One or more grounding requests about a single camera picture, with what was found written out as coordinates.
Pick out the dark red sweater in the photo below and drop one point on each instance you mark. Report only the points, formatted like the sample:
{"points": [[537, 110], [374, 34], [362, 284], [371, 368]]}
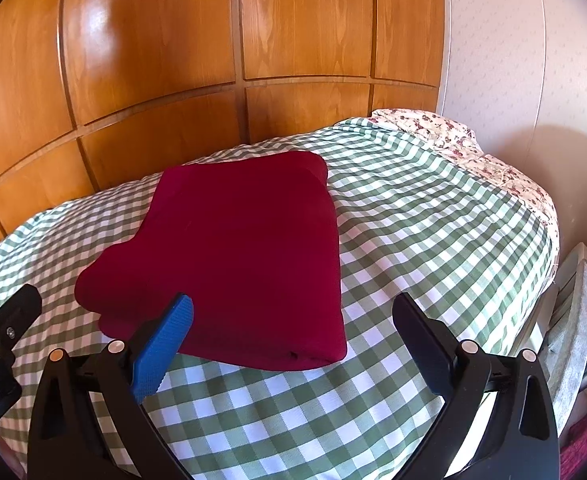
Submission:
{"points": [[233, 250]]}

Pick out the grey white chair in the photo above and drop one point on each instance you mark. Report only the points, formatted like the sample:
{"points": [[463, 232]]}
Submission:
{"points": [[576, 320]]}

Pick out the floral bed sheet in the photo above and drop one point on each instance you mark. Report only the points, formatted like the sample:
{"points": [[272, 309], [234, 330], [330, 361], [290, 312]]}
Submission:
{"points": [[438, 125]]}

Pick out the green checked bedspread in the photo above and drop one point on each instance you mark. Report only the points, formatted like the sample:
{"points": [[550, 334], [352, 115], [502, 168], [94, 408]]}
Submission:
{"points": [[398, 220]]}

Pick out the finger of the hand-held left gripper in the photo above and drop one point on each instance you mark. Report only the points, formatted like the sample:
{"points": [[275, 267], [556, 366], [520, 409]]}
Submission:
{"points": [[21, 312]]}

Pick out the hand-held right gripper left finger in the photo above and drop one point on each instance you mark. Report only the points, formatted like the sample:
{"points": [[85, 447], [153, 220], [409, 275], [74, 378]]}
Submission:
{"points": [[166, 340]]}

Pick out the wooden wardrobe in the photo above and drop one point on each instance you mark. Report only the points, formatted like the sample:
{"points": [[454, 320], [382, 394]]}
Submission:
{"points": [[173, 35]]}

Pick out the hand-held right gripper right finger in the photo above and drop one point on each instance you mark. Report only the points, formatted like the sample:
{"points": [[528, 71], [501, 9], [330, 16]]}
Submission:
{"points": [[423, 345]]}

